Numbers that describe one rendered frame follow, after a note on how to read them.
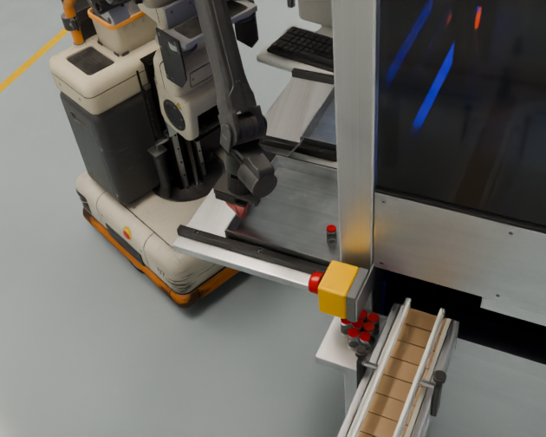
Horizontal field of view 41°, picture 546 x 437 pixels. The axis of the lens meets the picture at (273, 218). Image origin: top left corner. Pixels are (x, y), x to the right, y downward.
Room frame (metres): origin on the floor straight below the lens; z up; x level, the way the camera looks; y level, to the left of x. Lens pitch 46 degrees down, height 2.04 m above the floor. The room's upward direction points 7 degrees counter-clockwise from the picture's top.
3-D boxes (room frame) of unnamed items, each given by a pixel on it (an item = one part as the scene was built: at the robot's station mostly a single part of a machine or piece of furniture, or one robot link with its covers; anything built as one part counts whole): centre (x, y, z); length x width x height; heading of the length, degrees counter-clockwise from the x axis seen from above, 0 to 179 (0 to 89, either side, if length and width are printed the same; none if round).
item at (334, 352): (0.78, -0.14, 0.87); 0.14 x 0.13 x 0.02; 60
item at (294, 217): (1.11, -0.11, 0.90); 0.34 x 0.26 x 0.04; 59
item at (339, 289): (0.82, -0.11, 0.99); 0.08 x 0.07 x 0.07; 60
